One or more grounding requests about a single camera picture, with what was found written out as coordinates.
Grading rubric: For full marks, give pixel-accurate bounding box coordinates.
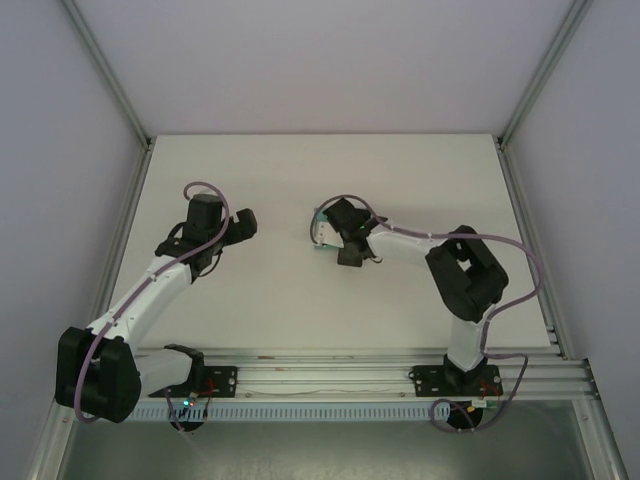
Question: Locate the aluminium frame post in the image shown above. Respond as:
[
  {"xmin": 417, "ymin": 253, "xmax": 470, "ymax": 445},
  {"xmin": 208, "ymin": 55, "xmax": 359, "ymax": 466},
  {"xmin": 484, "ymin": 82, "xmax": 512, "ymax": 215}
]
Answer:
[
  {"xmin": 496, "ymin": 0, "xmax": 596, "ymax": 147},
  {"xmin": 62, "ymin": 0, "xmax": 154, "ymax": 149}
]

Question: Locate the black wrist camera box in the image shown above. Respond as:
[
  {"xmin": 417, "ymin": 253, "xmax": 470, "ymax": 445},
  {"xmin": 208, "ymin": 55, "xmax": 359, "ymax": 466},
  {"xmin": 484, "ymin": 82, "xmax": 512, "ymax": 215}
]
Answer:
[
  {"xmin": 323, "ymin": 197, "xmax": 370, "ymax": 234},
  {"xmin": 186, "ymin": 193, "xmax": 225, "ymax": 237}
]

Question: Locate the aluminium side frame rail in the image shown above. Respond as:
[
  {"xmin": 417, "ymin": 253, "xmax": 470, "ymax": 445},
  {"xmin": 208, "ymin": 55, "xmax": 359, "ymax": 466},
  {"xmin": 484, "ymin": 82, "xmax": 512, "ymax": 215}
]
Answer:
[
  {"xmin": 27, "ymin": 142, "xmax": 155, "ymax": 480},
  {"xmin": 495, "ymin": 142, "xmax": 629, "ymax": 480}
]

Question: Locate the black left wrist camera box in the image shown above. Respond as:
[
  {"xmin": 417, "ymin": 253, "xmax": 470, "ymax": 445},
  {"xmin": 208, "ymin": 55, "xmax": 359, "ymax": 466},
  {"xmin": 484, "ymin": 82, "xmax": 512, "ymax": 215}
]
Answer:
[{"xmin": 186, "ymin": 193, "xmax": 225, "ymax": 237}]

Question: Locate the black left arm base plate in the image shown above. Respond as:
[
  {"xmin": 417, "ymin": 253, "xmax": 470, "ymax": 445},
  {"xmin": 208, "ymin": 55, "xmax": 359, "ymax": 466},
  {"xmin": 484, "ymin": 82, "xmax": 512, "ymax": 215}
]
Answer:
[{"xmin": 201, "ymin": 365, "xmax": 239, "ymax": 399}]

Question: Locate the grey slotted cable duct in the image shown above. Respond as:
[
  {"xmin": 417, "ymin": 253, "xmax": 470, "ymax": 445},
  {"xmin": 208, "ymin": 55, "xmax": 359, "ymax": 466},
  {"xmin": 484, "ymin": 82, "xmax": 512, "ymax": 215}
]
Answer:
[{"xmin": 130, "ymin": 404, "xmax": 495, "ymax": 421}]

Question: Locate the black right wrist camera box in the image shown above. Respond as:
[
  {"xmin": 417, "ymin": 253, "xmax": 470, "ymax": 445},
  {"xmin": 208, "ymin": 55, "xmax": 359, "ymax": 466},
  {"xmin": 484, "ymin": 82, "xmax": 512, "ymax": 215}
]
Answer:
[{"xmin": 323, "ymin": 197, "xmax": 370, "ymax": 234}]

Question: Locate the grey metal sheet panel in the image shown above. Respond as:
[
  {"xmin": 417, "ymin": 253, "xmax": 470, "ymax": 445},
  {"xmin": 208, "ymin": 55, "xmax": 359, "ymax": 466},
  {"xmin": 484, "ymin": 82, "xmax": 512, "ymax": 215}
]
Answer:
[{"xmin": 52, "ymin": 399, "xmax": 609, "ymax": 480}]

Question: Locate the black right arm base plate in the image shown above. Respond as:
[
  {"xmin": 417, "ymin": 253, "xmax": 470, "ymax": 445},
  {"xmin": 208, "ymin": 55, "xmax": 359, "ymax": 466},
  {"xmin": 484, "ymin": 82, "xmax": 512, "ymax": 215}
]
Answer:
[{"xmin": 410, "ymin": 364, "xmax": 502, "ymax": 399}]

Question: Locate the teal corrugated cardboard box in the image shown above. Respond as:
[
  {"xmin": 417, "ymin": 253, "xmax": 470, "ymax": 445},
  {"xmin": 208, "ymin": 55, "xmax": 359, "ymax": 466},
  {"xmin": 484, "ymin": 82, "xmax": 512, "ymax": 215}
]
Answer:
[{"xmin": 311, "ymin": 206, "xmax": 344, "ymax": 252}]

